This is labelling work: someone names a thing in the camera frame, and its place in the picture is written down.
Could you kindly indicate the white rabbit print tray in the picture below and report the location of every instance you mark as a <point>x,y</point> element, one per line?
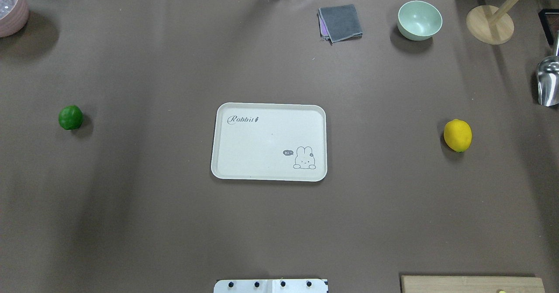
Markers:
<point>267,141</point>

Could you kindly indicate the folded grey cloth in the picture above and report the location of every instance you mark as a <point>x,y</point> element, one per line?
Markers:
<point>339,23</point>

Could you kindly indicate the yellow lemon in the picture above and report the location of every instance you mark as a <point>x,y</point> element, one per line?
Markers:
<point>458,135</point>

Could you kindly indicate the mint green bowl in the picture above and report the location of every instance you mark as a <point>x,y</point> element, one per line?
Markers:
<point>418,20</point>

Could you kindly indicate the wooden board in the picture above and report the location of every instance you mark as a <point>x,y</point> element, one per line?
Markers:
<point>471,284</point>

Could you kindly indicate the green lime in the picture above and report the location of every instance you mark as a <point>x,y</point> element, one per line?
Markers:
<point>70,117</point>

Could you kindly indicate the wooden mug stand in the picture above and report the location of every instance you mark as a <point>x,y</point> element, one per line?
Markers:
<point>490,24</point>

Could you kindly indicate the metal scoop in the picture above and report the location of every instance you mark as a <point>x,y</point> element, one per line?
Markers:
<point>548,78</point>

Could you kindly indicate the pink ribbed bowl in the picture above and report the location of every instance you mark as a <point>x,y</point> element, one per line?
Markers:
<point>14,14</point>

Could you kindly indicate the black framed object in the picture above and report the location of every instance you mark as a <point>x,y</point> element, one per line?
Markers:
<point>549,19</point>

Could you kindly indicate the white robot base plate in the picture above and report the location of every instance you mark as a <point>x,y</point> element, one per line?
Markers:
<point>271,286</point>

